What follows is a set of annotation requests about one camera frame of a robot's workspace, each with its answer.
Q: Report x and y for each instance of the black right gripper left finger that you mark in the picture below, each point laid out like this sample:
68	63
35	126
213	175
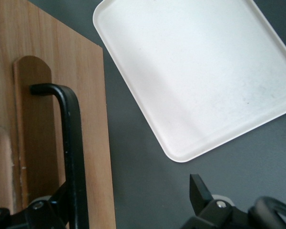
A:
45	214

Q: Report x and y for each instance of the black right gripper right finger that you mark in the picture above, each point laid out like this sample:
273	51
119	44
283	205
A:
200	198

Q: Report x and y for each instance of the white plastic tray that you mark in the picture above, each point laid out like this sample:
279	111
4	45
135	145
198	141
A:
193	71

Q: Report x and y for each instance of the wooden drawer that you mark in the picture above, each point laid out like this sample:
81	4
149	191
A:
38	35

